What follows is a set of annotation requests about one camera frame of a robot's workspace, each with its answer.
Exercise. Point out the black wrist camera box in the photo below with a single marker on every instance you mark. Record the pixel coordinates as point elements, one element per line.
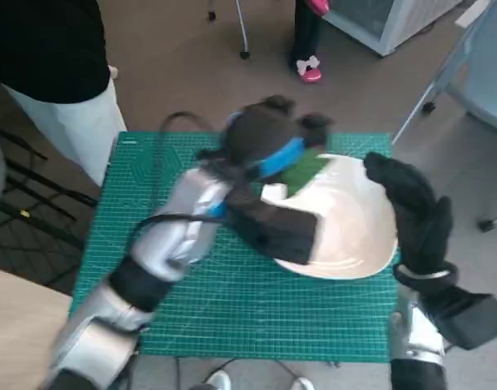
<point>468,317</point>
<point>277,227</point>

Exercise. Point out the blue grey wheeled chair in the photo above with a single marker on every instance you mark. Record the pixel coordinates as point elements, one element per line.
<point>480,81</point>

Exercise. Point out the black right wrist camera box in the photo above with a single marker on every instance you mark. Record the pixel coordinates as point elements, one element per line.
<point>468,317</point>

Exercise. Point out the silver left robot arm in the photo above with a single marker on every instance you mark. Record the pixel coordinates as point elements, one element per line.
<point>167,243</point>

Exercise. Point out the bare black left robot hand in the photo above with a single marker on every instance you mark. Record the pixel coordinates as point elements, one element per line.
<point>256,134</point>

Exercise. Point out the white cabinet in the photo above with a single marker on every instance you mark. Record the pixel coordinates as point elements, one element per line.
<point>394,24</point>

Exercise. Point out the person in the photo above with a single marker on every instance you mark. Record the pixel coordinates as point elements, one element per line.
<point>45,48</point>
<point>307,40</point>

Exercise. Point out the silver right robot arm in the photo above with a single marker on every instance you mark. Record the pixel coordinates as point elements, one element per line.
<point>419,349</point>

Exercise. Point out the green cutting mat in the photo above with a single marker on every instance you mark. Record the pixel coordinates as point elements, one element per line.
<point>252,313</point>

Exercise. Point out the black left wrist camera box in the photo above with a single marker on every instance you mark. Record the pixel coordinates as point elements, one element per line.
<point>277,227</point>

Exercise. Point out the white square plate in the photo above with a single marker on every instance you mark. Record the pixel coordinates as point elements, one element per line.
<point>354,227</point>

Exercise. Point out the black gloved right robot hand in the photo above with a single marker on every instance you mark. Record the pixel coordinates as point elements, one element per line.
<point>419,219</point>

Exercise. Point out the metal frame leg with casters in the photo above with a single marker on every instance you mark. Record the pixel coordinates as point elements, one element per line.
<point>243,36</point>

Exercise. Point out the white shoe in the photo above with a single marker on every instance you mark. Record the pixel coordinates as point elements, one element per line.
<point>303,384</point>
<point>218,381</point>

